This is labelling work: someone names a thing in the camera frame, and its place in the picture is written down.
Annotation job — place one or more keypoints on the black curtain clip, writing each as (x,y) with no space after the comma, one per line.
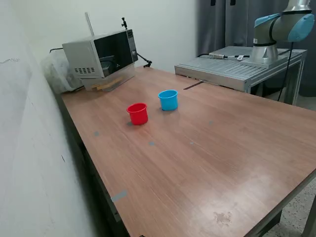
(232,2)
(212,2)

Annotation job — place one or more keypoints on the thin white rod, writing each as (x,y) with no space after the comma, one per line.
(89,24)

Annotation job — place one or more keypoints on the blue plastic cup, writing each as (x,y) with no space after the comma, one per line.
(168,102)

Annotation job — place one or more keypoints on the clear acrylic stand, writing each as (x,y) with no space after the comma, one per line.
(126,72)

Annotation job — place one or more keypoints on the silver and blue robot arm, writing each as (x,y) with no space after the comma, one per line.
(279,24)

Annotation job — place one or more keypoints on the aluminium robot base table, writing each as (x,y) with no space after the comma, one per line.
(222,67)

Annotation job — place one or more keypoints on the silver microwave oven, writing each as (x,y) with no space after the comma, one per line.
(81,56)

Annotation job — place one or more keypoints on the clear plastic bag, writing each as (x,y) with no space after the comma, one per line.
(58,76)

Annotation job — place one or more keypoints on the light wooden stick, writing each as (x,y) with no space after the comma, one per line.
(108,84)

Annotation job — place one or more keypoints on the long grey tape strip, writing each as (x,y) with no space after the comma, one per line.
(119,196)

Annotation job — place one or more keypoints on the red plastic cup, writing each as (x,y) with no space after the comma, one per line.
(138,116)

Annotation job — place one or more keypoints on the grey curtain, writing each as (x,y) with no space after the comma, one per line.
(222,24)

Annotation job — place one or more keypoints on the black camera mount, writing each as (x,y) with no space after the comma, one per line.
(124,23)

